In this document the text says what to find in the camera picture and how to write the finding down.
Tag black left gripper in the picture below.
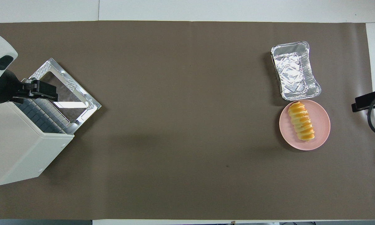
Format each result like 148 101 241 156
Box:
0 69 58 104

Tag golden twisted bread loaf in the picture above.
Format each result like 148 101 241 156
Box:
288 102 315 142

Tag silver aluminium foil tray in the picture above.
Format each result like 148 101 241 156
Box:
271 41 322 101

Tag cream toaster oven body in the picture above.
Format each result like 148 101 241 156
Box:
0 94 75 186

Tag pink round plate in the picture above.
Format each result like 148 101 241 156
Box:
279 99 331 151

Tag brown table mat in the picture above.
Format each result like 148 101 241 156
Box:
0 21 375 220

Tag oven wire rack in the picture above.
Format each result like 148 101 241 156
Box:
14 98 71 134

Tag glass oven door silver frame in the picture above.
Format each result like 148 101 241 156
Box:
28 58 102 125

